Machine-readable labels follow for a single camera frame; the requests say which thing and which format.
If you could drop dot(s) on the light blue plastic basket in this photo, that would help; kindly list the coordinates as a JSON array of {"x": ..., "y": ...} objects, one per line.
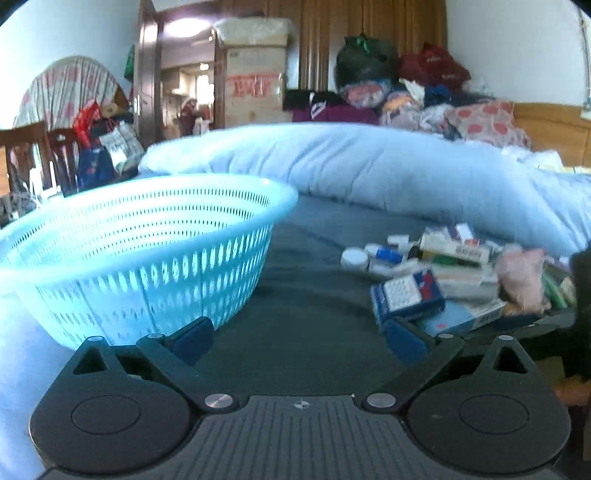
[{"x": 138, "y": 240}]

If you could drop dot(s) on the cloth-covered round tabletop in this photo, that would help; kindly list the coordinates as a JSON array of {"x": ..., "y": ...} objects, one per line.
[{"x": 69, "y": 87}]

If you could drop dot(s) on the wooden headboard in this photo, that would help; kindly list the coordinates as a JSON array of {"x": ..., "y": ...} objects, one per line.
[{"x": 554, "y": 129}]

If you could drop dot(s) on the light blue duvet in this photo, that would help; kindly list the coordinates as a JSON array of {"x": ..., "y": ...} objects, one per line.
[{"x": 369, "y": 170}]

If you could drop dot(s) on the round ceiling light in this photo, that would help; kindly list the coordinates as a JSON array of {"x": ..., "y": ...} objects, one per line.
[{"x": 187, "y": 27}]

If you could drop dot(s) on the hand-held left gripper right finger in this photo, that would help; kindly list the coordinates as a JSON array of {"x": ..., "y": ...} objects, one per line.
[{"x": 406, "y": 342}]

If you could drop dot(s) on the dark wooden chair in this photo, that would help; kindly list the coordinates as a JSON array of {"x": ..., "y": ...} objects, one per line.
[
  {"x": 23, "y": 147},
  {"x": 62, "y": 157}
]

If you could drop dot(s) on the blue shopping bag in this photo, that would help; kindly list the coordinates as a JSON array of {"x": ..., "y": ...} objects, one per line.
[{"x": 94, "y": 168}]

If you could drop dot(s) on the blue grid-printed medicine box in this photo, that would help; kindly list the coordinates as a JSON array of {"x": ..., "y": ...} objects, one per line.
[{"x": 406, "y": 293}]

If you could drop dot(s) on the white round jar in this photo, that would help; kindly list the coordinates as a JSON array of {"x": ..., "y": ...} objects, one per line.
[{"x": 354, "y": 258}]

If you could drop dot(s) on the green hanging decoration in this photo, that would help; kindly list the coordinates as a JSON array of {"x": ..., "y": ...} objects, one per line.
[{"x": 130, "y": 62}]

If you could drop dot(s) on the red cloth bag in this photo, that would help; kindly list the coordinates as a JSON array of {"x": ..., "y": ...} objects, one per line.
[{"x": 434, "y": 67}]

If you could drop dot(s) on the black plastic bag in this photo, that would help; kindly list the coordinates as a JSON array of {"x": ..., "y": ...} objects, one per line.
[{"x": 364, "y": 60}]

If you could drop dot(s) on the red floral pillow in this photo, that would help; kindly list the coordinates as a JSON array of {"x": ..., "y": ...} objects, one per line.
[{"x": 489, "y": 122}]

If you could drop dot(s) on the red mesh bag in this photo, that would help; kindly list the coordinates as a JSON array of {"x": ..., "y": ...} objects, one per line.
[{"x": 87, "y": 122}]

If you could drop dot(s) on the maroon garment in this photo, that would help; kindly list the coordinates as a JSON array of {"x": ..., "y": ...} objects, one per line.
[{"x": 341, "y": 114}]

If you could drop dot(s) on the plastic-covered cardboard box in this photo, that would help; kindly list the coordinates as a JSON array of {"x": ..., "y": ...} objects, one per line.
[{"x": 254, "y": 32}]

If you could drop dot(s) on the red-printed cardboard box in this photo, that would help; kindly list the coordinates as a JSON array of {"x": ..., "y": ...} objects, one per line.
[{"x": 254, "y": 87}]

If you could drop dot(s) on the black garment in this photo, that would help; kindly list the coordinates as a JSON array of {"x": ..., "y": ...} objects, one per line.
[{"x": 300, "y": 99}]

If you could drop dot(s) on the pile of medicine boxes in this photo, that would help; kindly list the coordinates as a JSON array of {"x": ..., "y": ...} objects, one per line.
[{"x": 461, "y": 254}]

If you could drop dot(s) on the person's right hand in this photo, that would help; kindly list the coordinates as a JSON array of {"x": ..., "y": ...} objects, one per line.
[{"x": 576, "y": 392}]

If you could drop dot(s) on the brown wooden wardrobe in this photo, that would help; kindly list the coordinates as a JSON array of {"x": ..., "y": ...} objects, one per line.
[{"x": 318, "y": 37}]

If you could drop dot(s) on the light blue flat box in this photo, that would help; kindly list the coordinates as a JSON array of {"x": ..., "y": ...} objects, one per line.
[{"x": 466, "y": 316}]

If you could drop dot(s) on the white printed plastic bag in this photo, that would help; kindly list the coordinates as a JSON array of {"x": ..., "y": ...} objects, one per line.
[{"x": 122, "y": 145}]

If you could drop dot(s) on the brown wooden door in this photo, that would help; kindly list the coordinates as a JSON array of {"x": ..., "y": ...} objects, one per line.
[{"x": 148, "y": 69}]

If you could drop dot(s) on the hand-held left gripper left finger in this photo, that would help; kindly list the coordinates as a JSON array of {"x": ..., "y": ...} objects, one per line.
[{"x": 194, "y": 339}]

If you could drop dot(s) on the pink plastic bag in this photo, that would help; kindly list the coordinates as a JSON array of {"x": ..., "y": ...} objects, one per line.
[{"x": 524, "y": 277}]

